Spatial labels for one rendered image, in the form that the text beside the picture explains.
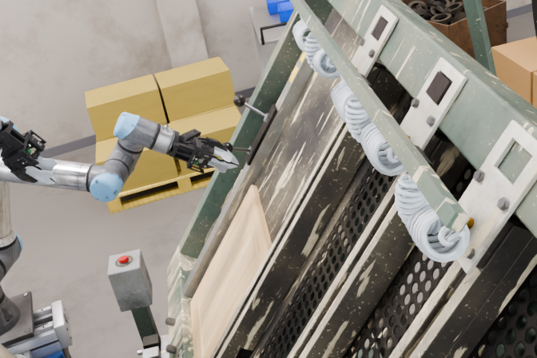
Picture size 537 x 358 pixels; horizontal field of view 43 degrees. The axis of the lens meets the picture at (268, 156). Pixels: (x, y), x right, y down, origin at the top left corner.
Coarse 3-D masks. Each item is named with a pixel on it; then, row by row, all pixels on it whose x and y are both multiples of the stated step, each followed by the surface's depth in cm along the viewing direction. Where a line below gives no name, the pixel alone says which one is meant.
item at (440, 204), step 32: (320, 32) 126; (352, 64) 112; (352, 96) 117; (384, 128) 90; (384, 160) 106; (416, 160) 80; (448, 192) 74; (416, 224) 85; (448, 224) 70; (448, 256) 82
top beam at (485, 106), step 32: (352, 0) 162; (384, 0) 145; (416, 32) 126; (384, 64) 134; (416, 64) 122; (480, 64) 121; (416, 96) 118; (480, 96) 101; (512, 96) 103; (448, 128) 106; (480, 128) 98; (480, 160) 95; (512, 160) 89
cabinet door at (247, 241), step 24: (240, 216) 211; (264, 216) 196; (240, 240) 204; (264, 240) 185; (216, 264) 217; (240, 264) 197; (216, 288) 209; (240, 288) 189; (192, 312) 223; (216, 312) 202; (216, 336) 194
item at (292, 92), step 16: (304, 64) 199; (288, 80) 205; (304, 80) 201; (288, 96) 203; (288, 112) 205; (272, 128) 207; (272, 144) 209; (256, 160) 211; (240, 176) 218; (256, 176) 214; (240, 192) 216; (224, 208) 222; (224, 224) 220; (208, 240) 226; (208, 256) 225; (192, 272) 231; (192, 288) 230
